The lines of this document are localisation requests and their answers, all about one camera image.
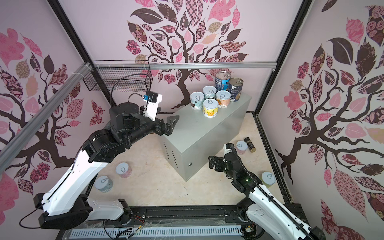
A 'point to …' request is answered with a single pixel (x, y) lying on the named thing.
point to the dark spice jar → (250, 144)
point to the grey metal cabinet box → (195, 137)
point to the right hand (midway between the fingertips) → (216, 156)
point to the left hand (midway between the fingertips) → (168, 115)
